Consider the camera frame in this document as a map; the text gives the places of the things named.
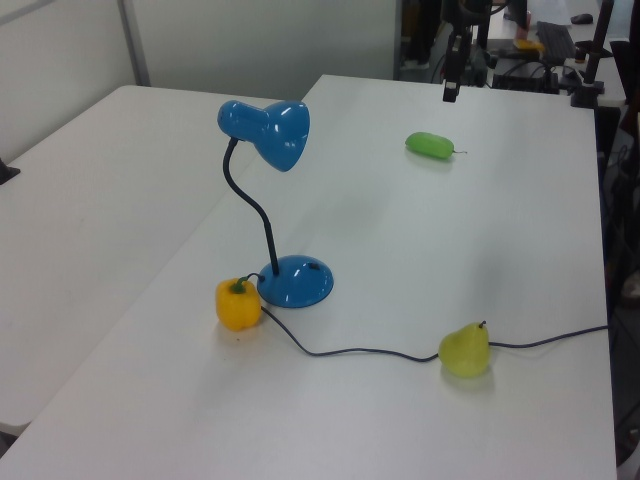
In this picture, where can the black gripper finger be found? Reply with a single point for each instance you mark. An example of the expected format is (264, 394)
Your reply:
(446, 93)
(454, 93)

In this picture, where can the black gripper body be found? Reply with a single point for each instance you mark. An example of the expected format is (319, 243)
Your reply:
(455, 55)

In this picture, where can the blue desk lamp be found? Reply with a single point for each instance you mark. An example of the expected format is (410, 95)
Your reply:
(280, 135)

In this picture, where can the yellow object on desk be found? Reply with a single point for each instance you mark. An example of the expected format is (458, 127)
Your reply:
(529, 46)

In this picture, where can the green cucumber toy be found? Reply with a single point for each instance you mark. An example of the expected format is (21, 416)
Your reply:
(429, 145)

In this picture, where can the black keyboard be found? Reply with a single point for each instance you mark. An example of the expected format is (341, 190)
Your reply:
(555, 40)

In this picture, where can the black computer mouse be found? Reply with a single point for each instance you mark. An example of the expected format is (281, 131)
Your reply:
(582, 19)

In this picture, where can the yellow-green pear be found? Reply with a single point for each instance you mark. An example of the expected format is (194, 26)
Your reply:
(465, 352)

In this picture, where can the yellow bell pepper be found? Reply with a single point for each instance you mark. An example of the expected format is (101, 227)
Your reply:
(237, 310)

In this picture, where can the black table clamp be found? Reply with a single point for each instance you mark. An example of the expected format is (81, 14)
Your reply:
(6, 172)

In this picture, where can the black camera stand pole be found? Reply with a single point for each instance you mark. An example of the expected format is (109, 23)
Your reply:
(595, 55)

